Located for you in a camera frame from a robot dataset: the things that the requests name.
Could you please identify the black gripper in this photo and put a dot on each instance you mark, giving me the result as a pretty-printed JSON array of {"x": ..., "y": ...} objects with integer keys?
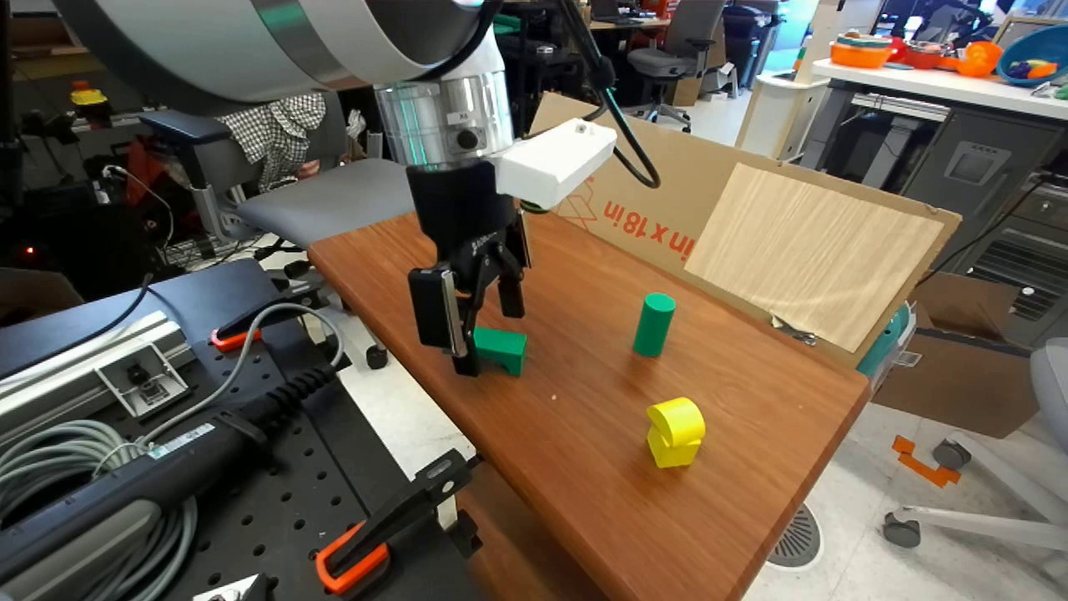
[{"x": 461, "y": 211}]

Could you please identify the green arch block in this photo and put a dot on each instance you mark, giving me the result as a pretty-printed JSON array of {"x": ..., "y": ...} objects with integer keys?
[{"x": 500, "y": 349}]

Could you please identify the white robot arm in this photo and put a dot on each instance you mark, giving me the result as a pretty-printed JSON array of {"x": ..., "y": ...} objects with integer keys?
[{"x": 245, "y": 39}]

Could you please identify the green cylinder block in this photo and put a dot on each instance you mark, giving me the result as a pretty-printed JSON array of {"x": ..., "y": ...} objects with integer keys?
[{"x": 654, "y": 326}]

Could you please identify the yellow rounded block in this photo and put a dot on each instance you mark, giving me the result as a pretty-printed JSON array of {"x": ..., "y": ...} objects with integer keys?
[{"x": 674, "y": 429}]

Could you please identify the small black knob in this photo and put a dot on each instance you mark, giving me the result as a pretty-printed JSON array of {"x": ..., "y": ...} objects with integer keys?
[{"x": 374, "y": 355}]

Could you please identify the silver metal plate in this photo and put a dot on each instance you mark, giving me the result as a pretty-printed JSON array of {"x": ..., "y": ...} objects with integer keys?
[{"x": 402, "y": 407}]

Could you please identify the grey office chair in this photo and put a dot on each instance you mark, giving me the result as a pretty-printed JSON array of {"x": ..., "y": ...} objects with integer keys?
[{"x": 321, "y": 202}]

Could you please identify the brown cardboard sheet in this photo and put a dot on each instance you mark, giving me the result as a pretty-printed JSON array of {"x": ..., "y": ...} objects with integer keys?
[{"x": 667, "y": 178}]

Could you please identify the checkered cloth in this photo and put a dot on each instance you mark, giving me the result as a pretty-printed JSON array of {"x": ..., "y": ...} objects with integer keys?
[{"x": 271, "y": 123}]

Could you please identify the black perforated board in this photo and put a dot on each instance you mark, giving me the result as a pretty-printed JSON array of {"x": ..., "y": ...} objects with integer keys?
[{"x": 288, "y": 502}]

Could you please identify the black office chair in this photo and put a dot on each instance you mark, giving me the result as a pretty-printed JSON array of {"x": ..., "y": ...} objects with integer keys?
[{"x": 670, "y": 54}]

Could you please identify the light wood panel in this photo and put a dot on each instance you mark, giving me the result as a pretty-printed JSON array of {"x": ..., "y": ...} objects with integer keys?
[{"x": 811, "y": 253}]

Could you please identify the round floor drain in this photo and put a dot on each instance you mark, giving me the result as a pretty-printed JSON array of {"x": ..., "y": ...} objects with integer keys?
[{"x": 797, "y": 538}]

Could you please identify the orange bowl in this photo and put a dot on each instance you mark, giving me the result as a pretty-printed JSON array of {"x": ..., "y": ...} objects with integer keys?
[{"x": 857, "y": 53}]

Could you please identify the brown cardboard box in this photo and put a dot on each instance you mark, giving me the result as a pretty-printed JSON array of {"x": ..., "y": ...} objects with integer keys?
[{"x": 963, "y": 369}]

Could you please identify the white counter top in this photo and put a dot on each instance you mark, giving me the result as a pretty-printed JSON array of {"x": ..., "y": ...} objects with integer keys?
[{"x": 944, "y": 88}]

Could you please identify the white chair base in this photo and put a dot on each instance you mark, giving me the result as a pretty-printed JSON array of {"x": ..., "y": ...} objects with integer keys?
[{"x": 989, "y": 520}]

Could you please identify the blue bowl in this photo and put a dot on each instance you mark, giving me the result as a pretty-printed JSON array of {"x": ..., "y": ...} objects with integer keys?
[{"x": 1035, "y": 57}]

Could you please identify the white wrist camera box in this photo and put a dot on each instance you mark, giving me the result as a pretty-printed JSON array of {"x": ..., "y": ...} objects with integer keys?
[{"x": 550, "y": 162}]

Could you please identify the aluminium extrusion rail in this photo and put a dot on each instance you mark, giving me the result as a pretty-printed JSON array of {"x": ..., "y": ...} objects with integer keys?
[{"x": 76, "y": 363}]

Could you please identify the orange plastic bracket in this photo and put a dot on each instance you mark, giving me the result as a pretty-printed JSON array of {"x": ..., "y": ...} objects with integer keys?
[{"x": 922, "y": 464}]

